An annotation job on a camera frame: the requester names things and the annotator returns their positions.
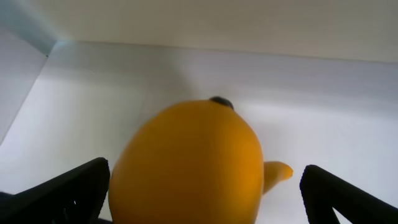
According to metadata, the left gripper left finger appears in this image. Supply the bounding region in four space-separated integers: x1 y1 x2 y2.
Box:
0 157 111 224

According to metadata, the white shelf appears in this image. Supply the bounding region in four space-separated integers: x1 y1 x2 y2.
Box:
0 0 398 224

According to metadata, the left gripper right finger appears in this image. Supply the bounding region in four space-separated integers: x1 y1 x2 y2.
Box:
298 164 398 224

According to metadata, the yellow rubber duck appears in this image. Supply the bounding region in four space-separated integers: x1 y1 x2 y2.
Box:
108 96 294 224

